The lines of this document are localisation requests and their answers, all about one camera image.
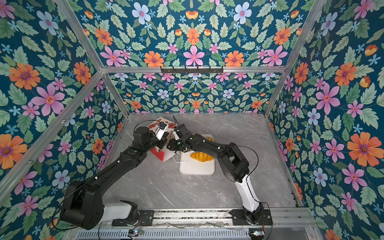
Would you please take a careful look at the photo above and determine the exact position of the red white paper bag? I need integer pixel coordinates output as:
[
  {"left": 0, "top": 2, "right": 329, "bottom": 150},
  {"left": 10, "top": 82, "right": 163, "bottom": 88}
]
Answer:
[{"left": 148, "top": 118, "right": 178, "bottom": 162}]

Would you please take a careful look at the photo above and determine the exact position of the orange fake bread roll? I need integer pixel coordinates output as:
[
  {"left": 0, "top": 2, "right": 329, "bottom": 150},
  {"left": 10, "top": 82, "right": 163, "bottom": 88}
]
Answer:
[{"left": 190, "top": 152, "right": 214, "bottom": 163}]

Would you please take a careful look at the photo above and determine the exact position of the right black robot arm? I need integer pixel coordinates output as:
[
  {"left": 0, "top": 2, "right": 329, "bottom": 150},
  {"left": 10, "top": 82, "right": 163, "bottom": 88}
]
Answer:
[{"left": 167, "top": 124, "right": 264, "bottom": 225}]

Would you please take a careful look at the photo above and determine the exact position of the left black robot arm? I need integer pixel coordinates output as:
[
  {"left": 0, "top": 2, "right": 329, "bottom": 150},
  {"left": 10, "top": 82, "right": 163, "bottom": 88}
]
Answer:
[{"left": 60, "top": 123, "right": 169, "bottom": 230}]

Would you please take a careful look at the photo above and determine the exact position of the white rectangular tray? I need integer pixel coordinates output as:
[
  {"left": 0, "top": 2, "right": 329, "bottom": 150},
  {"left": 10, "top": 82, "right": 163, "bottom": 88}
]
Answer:
[{"left": 179, "top": 151, "right": 215, "bottom": 176}]

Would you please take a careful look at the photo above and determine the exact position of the black wall hook rail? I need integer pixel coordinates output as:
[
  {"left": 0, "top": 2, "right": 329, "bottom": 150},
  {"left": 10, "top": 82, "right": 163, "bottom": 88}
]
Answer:
[{"left": 160, "top": 67, "right": 224, "bottom": 75}]

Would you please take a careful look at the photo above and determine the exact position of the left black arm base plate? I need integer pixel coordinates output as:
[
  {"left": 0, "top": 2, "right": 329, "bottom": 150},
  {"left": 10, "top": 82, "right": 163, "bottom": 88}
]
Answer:
[{"left": 112, "top": 210, "right": 155, "bottom": 227}]

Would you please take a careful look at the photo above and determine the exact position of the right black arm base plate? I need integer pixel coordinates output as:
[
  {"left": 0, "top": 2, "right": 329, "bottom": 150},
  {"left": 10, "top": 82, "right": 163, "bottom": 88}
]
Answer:
[{"left": 229, "top": 209, "right": 273, "bottom": 226}]

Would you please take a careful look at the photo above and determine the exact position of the white perforated cable duct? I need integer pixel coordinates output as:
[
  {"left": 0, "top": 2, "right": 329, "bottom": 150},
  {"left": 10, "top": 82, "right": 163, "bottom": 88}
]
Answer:
[{"left": 75, "top": 229, "right": 251, "bottom": 240}]

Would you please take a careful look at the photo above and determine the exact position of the aluminium front mounting rail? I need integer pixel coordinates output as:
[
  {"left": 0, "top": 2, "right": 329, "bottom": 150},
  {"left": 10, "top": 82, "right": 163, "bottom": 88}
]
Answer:
[{"left": 70, "top": 208, "right": 316, "bottom": 229}]

